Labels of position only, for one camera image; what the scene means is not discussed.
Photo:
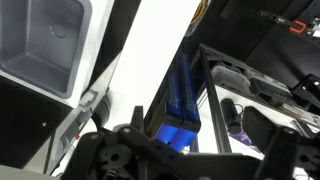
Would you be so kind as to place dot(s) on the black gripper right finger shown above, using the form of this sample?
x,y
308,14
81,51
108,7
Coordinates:
x,y
283,156

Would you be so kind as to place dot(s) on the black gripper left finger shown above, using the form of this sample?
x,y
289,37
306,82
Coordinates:
x,y
110,156

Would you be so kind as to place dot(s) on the purple paper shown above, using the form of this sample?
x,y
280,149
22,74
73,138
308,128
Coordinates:
x,y
238,138

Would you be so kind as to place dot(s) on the clear plastic container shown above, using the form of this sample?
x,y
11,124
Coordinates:
x,y
230,80

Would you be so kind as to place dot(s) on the black white toy kitchen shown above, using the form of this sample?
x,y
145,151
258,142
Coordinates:
x,y
95,40

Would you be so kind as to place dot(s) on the gray plastic sink basin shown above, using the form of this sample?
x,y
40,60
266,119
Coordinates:
x,y
40,40

